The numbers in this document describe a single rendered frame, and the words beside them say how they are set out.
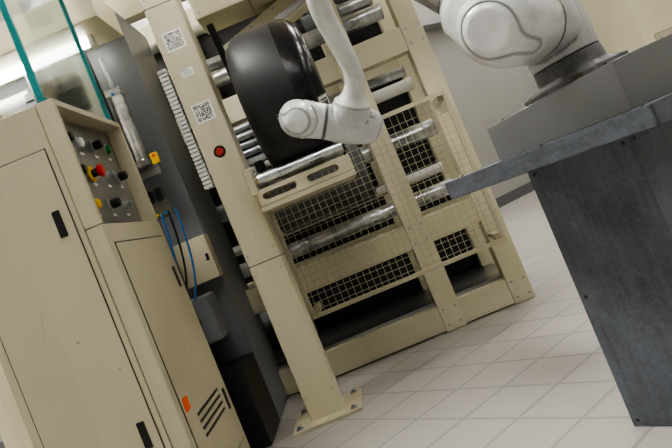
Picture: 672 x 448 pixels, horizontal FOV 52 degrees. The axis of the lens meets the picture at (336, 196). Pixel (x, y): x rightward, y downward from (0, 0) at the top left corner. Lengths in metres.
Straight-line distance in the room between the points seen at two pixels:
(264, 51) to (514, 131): 1.18
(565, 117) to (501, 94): 7.88
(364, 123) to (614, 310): 0.81
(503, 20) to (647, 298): 0.64
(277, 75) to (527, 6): 1.23
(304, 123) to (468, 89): 7.07
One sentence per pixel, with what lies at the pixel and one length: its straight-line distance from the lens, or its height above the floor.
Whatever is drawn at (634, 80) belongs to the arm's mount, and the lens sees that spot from 1.43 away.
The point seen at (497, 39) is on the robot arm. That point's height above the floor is 0.86.
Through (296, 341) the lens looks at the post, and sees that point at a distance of 2.59.
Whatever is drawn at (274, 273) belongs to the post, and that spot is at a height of 0.57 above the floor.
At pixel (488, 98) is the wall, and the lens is 9.09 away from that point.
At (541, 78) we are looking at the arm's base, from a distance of 1.57.
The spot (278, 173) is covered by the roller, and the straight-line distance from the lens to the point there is 2.47.
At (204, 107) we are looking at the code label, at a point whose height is 1.23.
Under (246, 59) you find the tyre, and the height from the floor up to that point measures 1.30.
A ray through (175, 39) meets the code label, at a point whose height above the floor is 1.51.
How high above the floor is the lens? 0.68
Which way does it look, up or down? 1 degrees up
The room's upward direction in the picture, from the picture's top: 22 degrees counter-clockwise
